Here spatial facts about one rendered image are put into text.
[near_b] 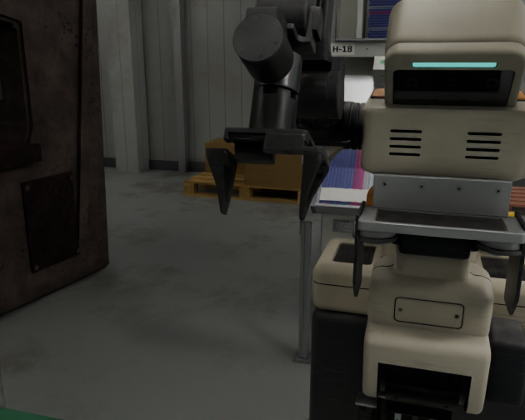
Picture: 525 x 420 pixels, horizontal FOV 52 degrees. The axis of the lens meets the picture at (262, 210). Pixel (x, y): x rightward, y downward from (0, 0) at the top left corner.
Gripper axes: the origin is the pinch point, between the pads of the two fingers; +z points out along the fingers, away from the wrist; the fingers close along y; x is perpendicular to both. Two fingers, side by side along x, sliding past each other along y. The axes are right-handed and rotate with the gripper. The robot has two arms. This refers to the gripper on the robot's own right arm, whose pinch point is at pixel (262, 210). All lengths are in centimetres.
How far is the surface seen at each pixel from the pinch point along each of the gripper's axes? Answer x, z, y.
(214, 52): 472, -261, -211
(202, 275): 256, -1, -106
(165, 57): 474, -257, -272
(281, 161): 407, -119, -102
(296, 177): 413, -106, -88
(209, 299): 228, 13, -89
